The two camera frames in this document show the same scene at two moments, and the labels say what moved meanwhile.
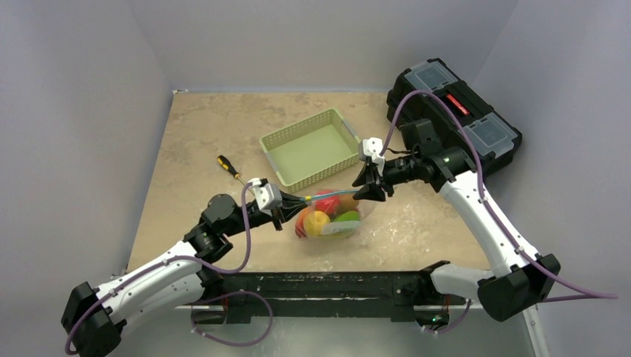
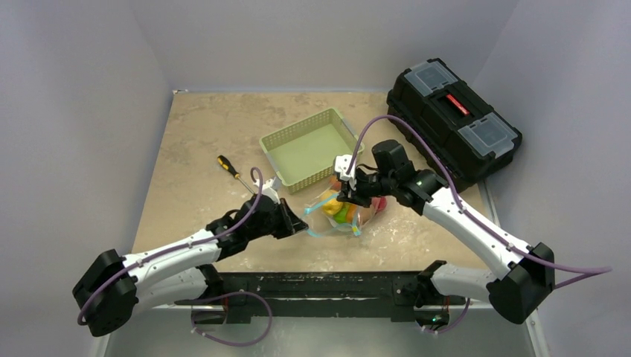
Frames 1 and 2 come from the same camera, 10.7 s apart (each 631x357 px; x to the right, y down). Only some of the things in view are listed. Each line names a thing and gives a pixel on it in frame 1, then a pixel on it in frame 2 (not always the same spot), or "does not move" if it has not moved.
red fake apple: [327, 201] -> [379, 203]
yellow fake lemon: [313, 222] -> [330, 204]
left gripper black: [289, 205] -> [288, 226]
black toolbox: [497, 141] does not move
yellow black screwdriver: [225, 163] does not move
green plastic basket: [310, 151] does not move
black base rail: [336, 296] does not move
